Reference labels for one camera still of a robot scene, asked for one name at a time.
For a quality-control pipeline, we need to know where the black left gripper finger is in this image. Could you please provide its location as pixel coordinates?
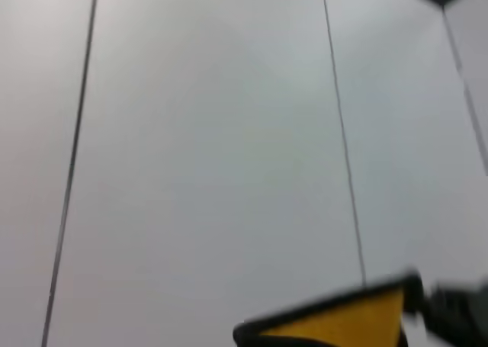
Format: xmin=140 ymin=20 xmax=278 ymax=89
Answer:
xmin=403 ymin=272 xmax=426 ymax=320
xmin=425 ymin=281 xmax=488 ymax=347

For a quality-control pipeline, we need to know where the yellow and green towel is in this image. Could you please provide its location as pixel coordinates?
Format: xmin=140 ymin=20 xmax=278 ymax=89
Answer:
xmin=232 ymin=276 xmax=411 ymax=347

